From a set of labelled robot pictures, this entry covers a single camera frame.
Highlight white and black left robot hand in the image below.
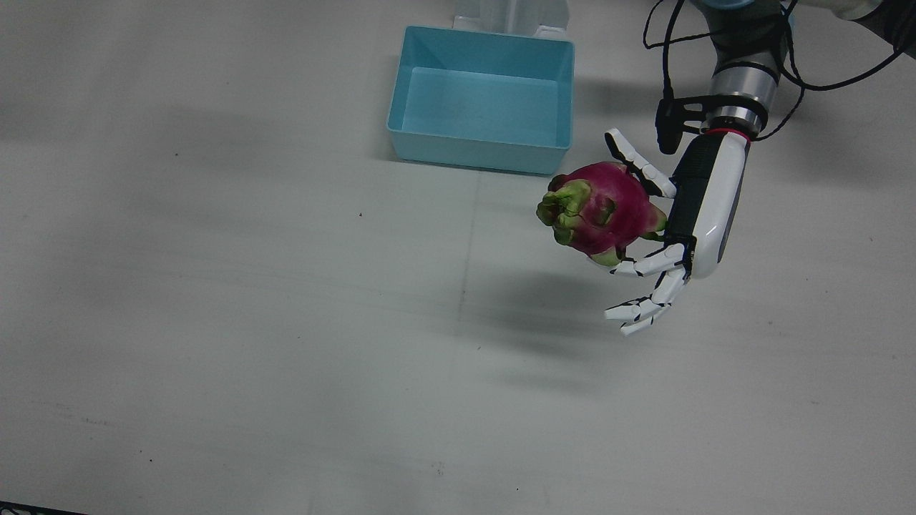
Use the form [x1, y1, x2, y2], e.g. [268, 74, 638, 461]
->
[603, 127, 752, 337]

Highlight pink dragon fruit green scales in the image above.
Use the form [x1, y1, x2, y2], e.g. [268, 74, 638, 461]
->
[536, 161, 670, 268]

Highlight light blue plastic bin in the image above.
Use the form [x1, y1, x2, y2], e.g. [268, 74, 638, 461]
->
[386, 26, 575, 177]

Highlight white translucent stand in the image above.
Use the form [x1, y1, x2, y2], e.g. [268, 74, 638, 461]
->
[451, 0, 571, 38]

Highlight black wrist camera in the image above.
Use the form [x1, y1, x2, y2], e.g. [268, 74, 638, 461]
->
[656, 95, 709, 155]

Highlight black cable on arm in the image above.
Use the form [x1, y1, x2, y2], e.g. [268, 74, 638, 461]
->
[643, 0, 916, 140]

